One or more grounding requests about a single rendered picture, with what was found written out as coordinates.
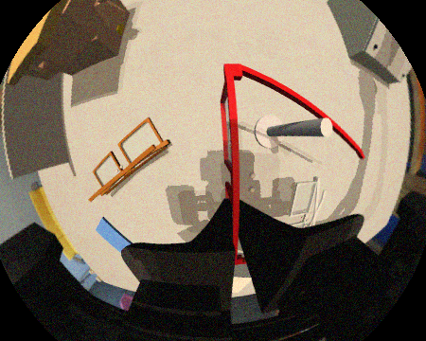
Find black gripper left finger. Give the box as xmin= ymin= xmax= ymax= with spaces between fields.
xmin=121 ymin=198 xmax=236 ymax=311

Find grey flat rectangular panel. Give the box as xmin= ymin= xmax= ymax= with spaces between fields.
xmin=1 ymin=63 xmax=69 ymax=178

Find red glasses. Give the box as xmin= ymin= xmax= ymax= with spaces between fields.
xmin=221 ymin=63 xmax=364 ymax=265

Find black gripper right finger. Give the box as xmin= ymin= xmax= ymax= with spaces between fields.
xmin=239 ymin=200 xmax=364 ymax=314

